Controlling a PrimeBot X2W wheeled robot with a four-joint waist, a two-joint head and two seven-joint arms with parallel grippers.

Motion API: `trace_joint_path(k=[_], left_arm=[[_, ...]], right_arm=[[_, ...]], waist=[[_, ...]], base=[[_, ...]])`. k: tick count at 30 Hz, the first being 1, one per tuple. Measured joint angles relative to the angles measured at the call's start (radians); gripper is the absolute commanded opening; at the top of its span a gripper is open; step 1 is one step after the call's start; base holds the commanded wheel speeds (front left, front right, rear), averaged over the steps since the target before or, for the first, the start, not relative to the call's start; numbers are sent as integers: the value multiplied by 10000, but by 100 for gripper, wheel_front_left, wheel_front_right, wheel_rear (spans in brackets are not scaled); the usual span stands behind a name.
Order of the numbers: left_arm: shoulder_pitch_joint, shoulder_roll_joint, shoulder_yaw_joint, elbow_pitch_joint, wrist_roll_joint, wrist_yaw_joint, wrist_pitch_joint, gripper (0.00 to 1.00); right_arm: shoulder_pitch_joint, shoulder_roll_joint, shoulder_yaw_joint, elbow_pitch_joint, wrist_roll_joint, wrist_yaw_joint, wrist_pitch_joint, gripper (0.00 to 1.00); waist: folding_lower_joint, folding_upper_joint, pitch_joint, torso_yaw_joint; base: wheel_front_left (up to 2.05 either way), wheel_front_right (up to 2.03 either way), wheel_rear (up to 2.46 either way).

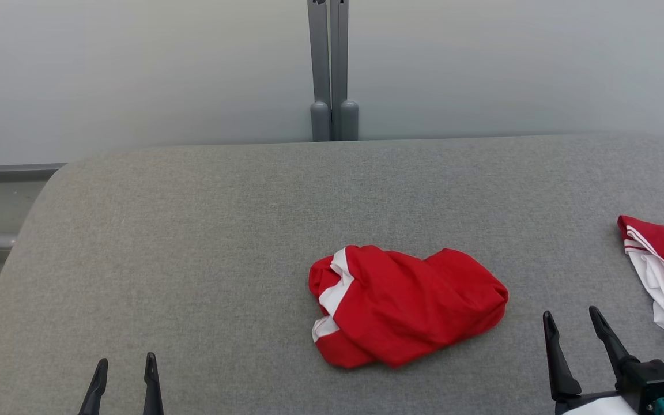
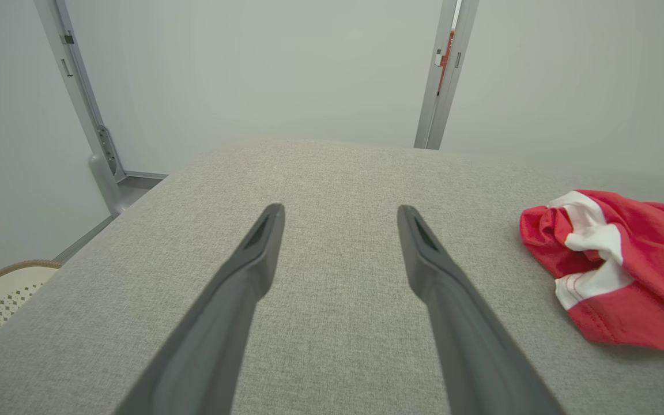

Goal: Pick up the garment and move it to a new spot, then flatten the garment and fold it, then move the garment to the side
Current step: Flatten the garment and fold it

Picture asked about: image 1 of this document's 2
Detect red shorts white trim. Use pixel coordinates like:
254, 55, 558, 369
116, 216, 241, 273
308, 244, 509, 369

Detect grey horizontal floor rail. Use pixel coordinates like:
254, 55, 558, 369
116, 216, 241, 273
0, 163, 67, 184

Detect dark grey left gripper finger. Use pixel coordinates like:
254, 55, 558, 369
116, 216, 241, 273
143, 352, 164, 415
78, 358, 109, 415

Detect grey partition post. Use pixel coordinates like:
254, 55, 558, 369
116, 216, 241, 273
331, 0, 359, 142
308, 0, 332, 142

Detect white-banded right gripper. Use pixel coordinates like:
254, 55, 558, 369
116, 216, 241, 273
542, 306, 652, 415

